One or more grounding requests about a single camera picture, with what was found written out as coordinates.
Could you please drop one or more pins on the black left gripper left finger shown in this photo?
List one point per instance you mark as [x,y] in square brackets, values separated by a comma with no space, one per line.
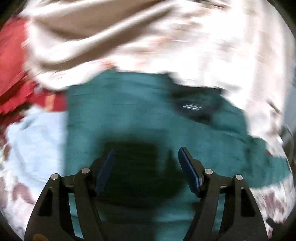
[66,207]

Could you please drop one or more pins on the red frilled pillow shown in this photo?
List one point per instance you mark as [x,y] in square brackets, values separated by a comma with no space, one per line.
[17,86]

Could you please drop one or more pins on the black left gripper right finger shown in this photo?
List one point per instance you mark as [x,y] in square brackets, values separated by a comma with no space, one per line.
[228,209]

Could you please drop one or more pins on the light blue fleece garment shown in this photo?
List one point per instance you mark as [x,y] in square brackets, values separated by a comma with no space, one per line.
[37,146]

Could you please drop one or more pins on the white floral plush blanket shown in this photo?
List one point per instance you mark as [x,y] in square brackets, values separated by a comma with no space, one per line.
[19,194]

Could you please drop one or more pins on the dark green puffer jacket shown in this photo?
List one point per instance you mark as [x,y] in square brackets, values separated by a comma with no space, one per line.
[145,119]

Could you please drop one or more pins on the beige patterned bedspread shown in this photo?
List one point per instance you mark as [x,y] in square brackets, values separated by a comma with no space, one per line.
[243,47]

